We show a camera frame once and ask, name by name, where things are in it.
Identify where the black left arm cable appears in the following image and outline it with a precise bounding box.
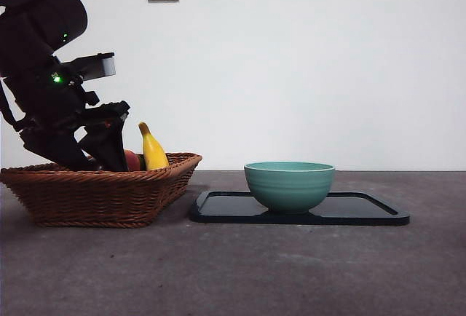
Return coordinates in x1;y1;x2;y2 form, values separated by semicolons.
0;75;28;133

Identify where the red orange peach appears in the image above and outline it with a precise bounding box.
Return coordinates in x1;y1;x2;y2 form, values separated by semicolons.
123;149;141;171

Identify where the dark rectangular tray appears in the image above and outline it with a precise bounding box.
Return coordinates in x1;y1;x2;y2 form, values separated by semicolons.
189;189;411;226

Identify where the yellow banana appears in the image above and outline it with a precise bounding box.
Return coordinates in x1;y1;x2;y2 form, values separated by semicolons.
138;122;170;171

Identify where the teal ribbed bowl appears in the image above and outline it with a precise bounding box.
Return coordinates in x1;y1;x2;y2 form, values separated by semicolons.
243;161;336;216

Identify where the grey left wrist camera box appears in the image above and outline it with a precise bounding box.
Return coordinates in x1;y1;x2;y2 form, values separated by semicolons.
58;52;117;81

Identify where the brown wicker basket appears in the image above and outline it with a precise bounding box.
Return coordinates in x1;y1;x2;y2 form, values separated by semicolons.
0;152;203;229

